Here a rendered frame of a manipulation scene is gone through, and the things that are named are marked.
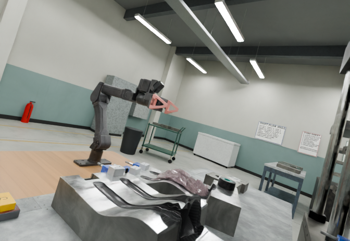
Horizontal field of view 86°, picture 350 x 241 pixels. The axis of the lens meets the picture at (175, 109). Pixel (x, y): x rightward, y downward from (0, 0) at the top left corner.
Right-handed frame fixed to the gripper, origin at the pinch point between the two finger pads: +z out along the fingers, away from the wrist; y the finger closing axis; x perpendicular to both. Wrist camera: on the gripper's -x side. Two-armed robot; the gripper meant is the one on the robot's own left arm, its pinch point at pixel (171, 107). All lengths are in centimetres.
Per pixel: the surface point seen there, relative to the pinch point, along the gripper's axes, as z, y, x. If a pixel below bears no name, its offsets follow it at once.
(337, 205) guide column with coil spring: 72, 50, 20
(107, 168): -7.1, -18.5, 29.6
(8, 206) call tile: -7, -46, 37
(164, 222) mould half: 28.1, -32.1, 25.9
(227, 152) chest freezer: -119, 618, 69
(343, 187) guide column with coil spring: 72, 50, 12
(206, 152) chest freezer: -195, 625, 97
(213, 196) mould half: 27.6, 4.4, 28.2
